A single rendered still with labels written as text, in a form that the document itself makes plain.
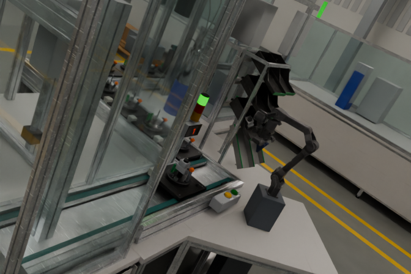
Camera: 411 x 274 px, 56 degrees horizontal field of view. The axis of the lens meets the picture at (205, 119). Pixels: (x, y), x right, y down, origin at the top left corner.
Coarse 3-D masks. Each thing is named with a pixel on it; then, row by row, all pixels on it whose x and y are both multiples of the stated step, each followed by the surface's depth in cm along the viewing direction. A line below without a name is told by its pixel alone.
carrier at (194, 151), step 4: (184, 140) 251; (184, 144) 241; (180, 148) 234; (184, 148) 236; (188, 148) 239; (192, 148) 246; (180, 152) 234; (184, 152) 236; (188, 152) 238; (192, 152) 240; (196, 152) 243; (200, 152) 245; (176, 156) 227; (180, 156) 229; (184, 156) 231; (188, 156) 234; (192, 156) 236; (196, 156) 240
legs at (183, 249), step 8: (176, 248) 194; (184, 248) 190; (200, 248) 191; (208, 248) 191; (176, 256) 192; (184, 256) 192; (216, 256) 238; (224, 256) 225; (232, 256) 194; (240, 256) 194; (168, 264) 198; (176, 264) 194; (216, 264) 233; (224, 264) 222; (232, 264) 222; (240, 264) 223; (248, 264) 223; (256, 264) 197; (264, 264) 198; (168, 272) 195; (208, 272) 241; (216, 272) 229; (224, 272) 224; (232, 272) 225; (240, 272) 225; (280, 272) 200; (288, 272) 201
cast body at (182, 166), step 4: (180, 160) 200; (184, 160) 199; (188, 160) 201; (176, 164) 204; (180, 164) 200; (184, 164) 199; (188, 164) 200; (176, 168) 202; (180, 168) 200; (184, 168) 199; (184, 172) 199
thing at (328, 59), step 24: (312, 48) 591; (336, 48) 568; (360, 48) 548; (312, 72) 592; (336, 72) 569; (360, 72) 549; (384, 72) 530; (408, 72) 512; (336, 96) 571; (360, 96) 550; (384, 96) 531; (408, 96) 513; (360, 120) 552; (384, 120) 532; (408, 120) 514; (408, 144) 515
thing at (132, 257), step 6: (132, 252) 160; (126, 258) 156; (132, 258) 157; (138, 258) 159; (114, 264) 150; (120, 264) 152; (126, 264) 153; (132, 264) 158; (102, 270) 145; (108, 270) 146; (114, 270) 148; (120, 270) 152; (126, 270) 159
